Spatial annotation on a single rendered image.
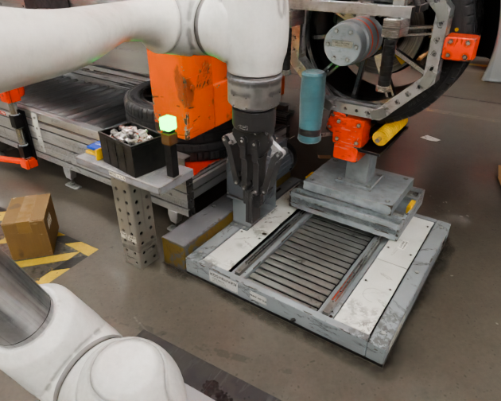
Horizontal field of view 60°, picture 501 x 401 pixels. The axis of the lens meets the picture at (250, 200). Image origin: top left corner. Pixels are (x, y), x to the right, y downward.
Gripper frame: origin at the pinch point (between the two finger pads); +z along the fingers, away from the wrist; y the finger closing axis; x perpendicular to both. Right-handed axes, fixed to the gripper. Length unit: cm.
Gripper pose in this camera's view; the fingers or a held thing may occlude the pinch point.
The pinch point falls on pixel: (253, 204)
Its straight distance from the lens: 84.8
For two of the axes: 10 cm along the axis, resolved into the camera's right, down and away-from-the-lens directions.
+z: -0.1, 8.4, 5.4
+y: 8.3, 3.0, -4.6
